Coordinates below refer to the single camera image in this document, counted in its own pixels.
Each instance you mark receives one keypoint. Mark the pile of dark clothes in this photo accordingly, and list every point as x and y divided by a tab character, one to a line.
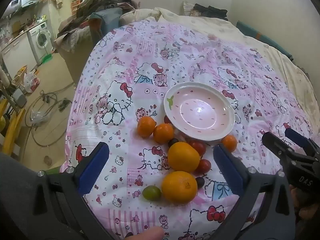
100	3

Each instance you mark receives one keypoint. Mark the dark red cherry tomato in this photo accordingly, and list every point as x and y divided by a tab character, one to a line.
167	118

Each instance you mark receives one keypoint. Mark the person's right hand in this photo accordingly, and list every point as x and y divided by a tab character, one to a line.
307	206

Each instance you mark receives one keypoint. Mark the dark folded clothing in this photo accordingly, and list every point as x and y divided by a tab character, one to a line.
211	10

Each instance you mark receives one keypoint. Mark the red and white plastic bag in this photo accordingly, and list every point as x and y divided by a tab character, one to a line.
31	81

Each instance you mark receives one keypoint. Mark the small mandarin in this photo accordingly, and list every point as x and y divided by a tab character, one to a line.
163	133
229	143
146	126

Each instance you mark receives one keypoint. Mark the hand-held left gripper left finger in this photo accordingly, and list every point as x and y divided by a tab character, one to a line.
94	171

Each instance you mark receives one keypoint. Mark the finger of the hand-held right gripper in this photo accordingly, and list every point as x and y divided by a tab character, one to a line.
298	138
276	146

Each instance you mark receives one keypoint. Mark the green grape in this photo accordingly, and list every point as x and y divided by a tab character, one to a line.
151	193

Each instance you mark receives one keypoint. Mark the large orange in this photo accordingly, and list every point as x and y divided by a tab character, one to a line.
179	187
183	156

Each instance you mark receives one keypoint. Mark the white washing machine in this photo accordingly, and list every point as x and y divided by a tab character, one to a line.
41	38

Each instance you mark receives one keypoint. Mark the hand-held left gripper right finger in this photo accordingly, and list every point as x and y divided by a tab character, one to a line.
228	172

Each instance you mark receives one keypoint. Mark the clear plastic bag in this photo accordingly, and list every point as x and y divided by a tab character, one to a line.
38	116

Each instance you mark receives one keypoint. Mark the blue pillow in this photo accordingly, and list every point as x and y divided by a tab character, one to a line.
107	17

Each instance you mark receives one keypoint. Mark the pink cartoon printed blanket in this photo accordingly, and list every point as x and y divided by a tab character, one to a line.
190	55

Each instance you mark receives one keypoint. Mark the kitchen counter cabinet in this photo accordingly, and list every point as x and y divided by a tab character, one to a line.
17	52

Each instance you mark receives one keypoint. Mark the dark grape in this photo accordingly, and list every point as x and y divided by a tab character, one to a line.
200	182
172	142

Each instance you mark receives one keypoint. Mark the teal mat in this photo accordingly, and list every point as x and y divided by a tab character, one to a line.
262	38

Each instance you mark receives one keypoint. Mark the pink plate with white rim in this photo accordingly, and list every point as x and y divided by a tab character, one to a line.
200	110

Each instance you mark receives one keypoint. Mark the green dustpan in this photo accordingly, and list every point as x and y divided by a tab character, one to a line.
47	58

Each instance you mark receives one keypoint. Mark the yellow wooden frame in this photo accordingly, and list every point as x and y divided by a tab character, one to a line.
13	127

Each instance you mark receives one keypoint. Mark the person's left hand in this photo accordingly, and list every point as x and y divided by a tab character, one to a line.
150	233

